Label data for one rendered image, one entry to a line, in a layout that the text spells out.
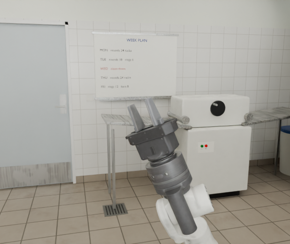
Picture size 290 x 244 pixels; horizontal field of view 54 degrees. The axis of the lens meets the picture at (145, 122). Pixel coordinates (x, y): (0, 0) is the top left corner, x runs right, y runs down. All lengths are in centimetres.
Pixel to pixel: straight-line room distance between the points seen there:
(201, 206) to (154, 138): 18
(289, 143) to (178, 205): 393
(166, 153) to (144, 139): 6
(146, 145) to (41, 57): 321
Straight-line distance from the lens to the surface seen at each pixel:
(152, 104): 61
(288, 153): 453
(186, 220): 62
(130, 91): 378
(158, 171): 61
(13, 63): 379
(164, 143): 60
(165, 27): 394
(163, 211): 66
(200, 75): 410
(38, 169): 398
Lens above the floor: 154
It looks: 11 degrees down
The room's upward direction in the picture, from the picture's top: straight up
